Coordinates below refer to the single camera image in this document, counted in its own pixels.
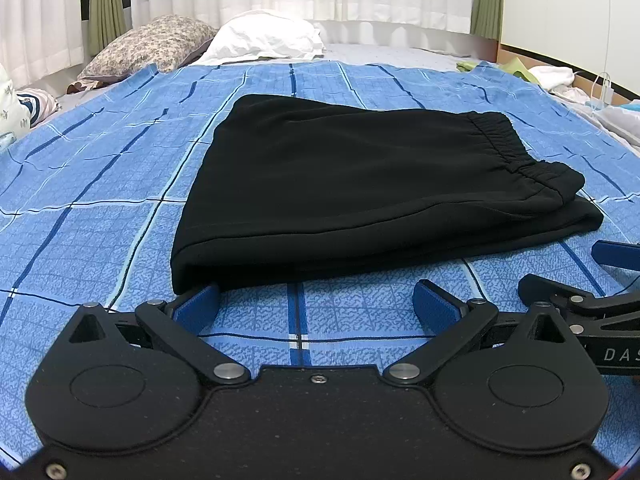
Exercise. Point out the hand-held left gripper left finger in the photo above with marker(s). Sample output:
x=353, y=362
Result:
x=197, y=306

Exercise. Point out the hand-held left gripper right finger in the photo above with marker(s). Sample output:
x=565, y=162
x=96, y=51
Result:
x=435, y=302

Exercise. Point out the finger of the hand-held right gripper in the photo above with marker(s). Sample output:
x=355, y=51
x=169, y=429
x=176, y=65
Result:
x=550, y=290
x=620, y=256

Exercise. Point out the black pants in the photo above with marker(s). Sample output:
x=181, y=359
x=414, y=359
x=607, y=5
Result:
x=350, y=185

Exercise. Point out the blue checked blanket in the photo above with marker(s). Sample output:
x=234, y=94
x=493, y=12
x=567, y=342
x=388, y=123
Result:
x=100, y=185

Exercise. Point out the white cloth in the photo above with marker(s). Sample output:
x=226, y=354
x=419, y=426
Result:
x=550, y=76

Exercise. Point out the green cloth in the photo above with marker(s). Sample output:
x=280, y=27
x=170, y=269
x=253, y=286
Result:
x=515, y=67

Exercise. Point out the striped cloth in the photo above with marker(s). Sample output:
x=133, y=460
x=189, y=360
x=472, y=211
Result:
x=37, y=105

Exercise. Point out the floral pillow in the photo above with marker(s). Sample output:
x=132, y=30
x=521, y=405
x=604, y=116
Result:
x=145, y=45

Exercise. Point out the white patterned quilt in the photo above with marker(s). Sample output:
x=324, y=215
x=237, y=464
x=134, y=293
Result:
x=7, y=110

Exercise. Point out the white pillow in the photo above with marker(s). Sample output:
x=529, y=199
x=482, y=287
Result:
x=265, y=37

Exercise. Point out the green curtain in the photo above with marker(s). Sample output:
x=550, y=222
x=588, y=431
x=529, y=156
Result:
x=487, y=0
x=107, y=5

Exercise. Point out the wooden bed frame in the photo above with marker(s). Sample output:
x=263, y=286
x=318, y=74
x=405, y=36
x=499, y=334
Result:
x=512, y=52

